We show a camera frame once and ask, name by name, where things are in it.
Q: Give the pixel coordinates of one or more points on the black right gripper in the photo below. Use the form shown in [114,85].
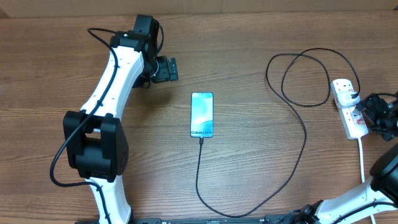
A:
[378,104]

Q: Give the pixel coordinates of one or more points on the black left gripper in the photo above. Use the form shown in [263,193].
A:
[167,69]

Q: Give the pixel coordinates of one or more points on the Galaxy smartphone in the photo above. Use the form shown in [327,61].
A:
[202,115]

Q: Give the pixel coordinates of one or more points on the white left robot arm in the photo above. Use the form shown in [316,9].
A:
[95,141]

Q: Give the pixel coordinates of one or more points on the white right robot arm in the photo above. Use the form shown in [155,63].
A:
[379,192]

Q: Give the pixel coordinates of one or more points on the white charger adapter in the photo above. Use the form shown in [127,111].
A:
[346,99]

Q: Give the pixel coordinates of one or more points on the white power strip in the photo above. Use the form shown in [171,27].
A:
[352,119]

